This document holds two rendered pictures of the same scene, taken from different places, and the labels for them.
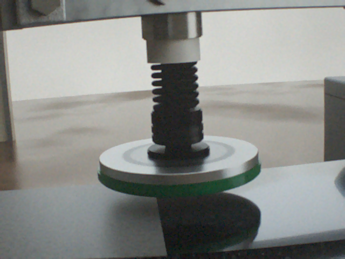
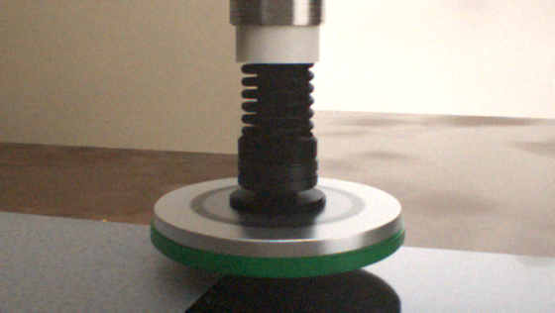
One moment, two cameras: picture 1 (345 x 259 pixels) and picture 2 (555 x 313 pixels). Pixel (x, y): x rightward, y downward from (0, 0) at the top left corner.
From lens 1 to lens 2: 0.29 m
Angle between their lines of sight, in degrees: 22
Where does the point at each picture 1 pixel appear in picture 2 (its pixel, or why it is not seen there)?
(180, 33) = (270, 16)
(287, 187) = (444, 291)
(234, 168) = (314, 244)
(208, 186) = (262, 265)
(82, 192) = not seen: hidden behind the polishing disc
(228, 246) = not seen: outside the picture
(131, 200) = not seen: hidden behind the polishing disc
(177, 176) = (216, 240)
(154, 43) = (238, 32)
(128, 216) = (163, 286)
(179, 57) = (269, 54)
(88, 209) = (132, 263)
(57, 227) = (57, 283)
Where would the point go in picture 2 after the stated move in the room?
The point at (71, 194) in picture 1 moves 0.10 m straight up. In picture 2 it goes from (142, 238) to (138, 140)
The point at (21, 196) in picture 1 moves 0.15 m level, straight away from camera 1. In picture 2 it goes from (82, 229) to (127, 194)
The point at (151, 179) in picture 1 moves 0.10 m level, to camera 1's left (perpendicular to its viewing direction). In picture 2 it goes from (183, 238) to (78, 222)
